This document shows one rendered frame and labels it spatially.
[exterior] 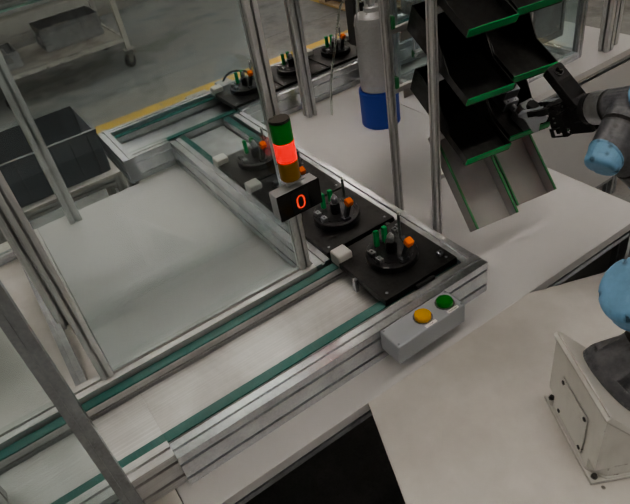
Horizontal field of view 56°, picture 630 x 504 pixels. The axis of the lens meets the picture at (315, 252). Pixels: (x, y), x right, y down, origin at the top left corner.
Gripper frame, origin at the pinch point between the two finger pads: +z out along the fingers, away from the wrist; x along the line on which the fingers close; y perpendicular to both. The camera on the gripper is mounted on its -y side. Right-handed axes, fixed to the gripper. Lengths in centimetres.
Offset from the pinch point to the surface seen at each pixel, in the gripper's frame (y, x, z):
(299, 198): -4, -63, 11
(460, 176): 10.8, -18.2, 11.7
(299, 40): -43, -7, 105
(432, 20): -29.6, -22.7, -5.4
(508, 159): 13.2, -1.6, 12.1
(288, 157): -15, -63, 6
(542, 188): 24.2, 3.0, 7.9
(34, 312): 2, -136, 72
